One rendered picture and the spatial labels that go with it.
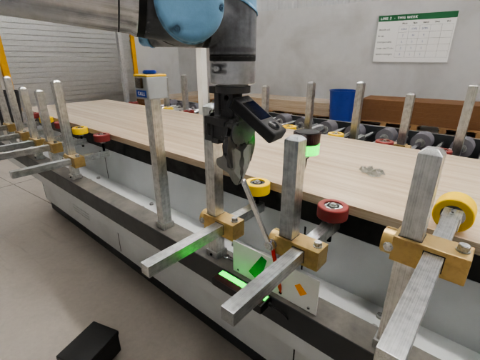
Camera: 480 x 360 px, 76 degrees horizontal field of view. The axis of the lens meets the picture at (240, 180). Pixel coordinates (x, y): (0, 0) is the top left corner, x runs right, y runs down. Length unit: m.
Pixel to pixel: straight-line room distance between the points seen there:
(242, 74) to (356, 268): 0.63
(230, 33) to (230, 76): 0.07
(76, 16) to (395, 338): 0.53
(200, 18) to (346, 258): 0.75
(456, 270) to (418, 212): 0.11
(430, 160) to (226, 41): 0.39
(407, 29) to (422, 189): 7.23
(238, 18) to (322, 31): 7.67
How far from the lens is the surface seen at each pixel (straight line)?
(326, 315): 0.81
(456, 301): 0.93
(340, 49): 8.07
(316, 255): 0.71
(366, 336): 0.80
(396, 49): 7.76
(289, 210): 0.70
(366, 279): 0.97
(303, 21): 8.46
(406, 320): 0.47
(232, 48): 0.60
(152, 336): 1.74
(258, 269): 0.84
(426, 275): 0.56
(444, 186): 1.13
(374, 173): 1.11
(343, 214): 0.82
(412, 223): 0.61
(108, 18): 0.44
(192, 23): 0.43
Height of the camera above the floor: 1.26
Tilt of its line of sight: 22 degrees down
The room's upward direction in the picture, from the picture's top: straight up
